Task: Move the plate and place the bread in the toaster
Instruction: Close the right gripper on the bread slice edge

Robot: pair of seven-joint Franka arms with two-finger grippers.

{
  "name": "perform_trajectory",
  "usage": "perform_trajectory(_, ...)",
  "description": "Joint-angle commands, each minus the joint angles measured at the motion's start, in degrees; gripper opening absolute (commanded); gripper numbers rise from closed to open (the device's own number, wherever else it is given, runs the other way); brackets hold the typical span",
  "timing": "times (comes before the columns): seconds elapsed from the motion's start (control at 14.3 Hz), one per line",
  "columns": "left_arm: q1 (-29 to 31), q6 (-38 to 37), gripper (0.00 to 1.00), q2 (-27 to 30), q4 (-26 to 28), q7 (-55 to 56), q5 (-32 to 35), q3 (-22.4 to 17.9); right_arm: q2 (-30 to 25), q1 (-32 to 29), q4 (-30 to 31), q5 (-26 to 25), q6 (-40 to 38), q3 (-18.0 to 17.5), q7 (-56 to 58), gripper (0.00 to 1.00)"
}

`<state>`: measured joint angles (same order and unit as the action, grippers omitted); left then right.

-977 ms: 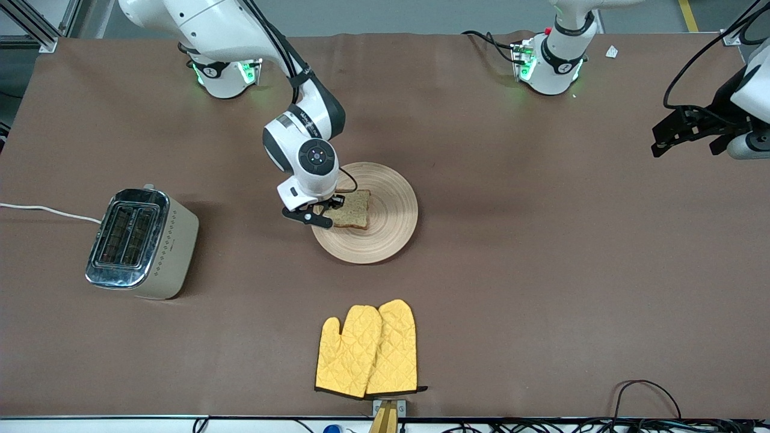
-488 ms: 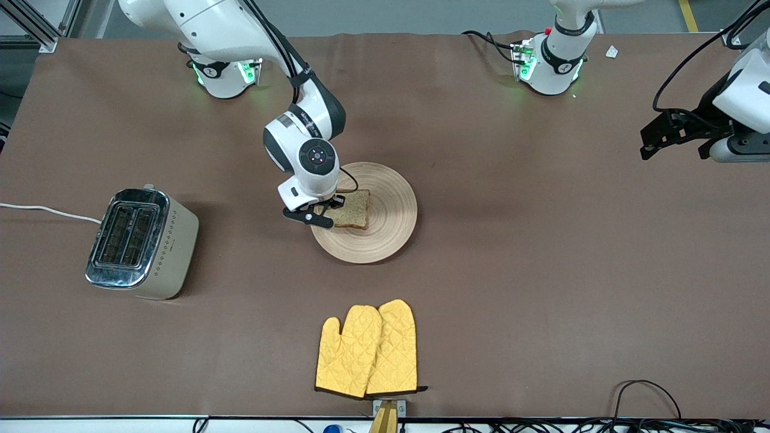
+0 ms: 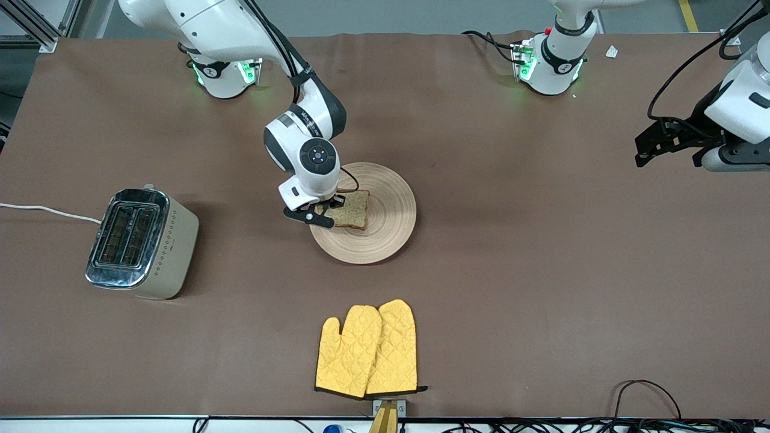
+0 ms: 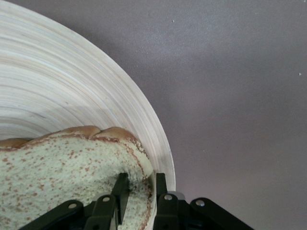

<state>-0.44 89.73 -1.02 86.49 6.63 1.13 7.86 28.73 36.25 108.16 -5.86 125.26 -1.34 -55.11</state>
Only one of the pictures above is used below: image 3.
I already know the brown crust bread slice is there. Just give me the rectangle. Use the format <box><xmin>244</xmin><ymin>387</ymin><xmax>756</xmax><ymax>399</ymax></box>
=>
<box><xmin>325</xmin><ymin>190</ymin><xmax>371</xmax><ymax>230</ymax></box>

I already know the round light wooden plate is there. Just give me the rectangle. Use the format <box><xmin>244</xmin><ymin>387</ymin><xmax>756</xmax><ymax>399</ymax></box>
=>
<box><xmin>309</xmin><ymin>162</ymin><xmax>417</xmax><ymax>265</ymax></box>

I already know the cream and chrome toaster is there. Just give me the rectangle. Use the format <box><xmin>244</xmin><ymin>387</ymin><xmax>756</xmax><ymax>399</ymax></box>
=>
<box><xmin>84</xmin><ymin>183</ymin><xmax>200</xmax><ymax>300</ymax></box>

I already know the yellow quilted oven mitt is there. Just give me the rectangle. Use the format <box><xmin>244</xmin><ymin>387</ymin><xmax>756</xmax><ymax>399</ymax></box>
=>
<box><xmin>365</xmin><ymin>299</ymin><xmax>429</xmax><ymax>396</ymax></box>
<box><xmin>315</xmin><ymin>305</ymin><xmax>383</xmax><ymax>399</ymax></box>

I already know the brown table cover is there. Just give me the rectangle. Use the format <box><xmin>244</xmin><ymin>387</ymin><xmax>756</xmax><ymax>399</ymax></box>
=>
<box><xmin>0</xmin><ymin>30</ymin><xmax>770</xmax><ymax>420</ymax></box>

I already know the light wooden stick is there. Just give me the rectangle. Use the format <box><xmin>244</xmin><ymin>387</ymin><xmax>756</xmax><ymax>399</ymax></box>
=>
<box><xmin>368</xmin><ymin>402</ymin><xmax>399</xmax><ymax>433</ymax></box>

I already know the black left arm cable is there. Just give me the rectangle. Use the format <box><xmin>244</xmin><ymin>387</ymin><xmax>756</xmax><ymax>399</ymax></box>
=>
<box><xmin>647</xmin><ymin>0</ymin><xmax>770</xmax><ymax>121</ymax></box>

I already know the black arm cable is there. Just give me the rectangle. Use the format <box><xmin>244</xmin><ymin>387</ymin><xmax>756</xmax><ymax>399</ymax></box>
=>
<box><xmin>647</xmin><ymin>0</ymin><xmax>770</xmax><ymax>121</ymax></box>
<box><xmin>241</xmin><ymin>0</ymin><xmax>362</xmax><ymax>196</ymax></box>

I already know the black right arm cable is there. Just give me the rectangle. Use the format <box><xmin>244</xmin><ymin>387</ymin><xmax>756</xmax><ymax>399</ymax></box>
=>
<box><xmin>241</xmin><ymin>0</ymin><xmax>362</xmax><ymax>196</ymax></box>

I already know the black base cable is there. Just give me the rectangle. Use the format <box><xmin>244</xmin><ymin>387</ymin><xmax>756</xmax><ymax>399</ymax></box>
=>
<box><xmin>462</xmin><ymin>30</ymin><xmax>519</xmax><ymax>64</ymax></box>

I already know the black looped cable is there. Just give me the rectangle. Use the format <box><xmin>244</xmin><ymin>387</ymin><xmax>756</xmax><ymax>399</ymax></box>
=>
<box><xmin>611</xmin><ymin>380</ymin><xmax>683</xmax><ymax>422</ymax></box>

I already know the white toaster power cable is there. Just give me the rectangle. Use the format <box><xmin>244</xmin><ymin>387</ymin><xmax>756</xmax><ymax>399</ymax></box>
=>
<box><xmin>0</xmin><ymin>203</ymin><xmax>102</xmax><ymax>224</ymax></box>

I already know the tangled black cable bundle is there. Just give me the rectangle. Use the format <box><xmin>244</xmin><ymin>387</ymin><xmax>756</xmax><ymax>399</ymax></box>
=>
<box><xmin>442</xmin><ymin>417</ymin><xmax>770</xmax><ymax>433</ymax></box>

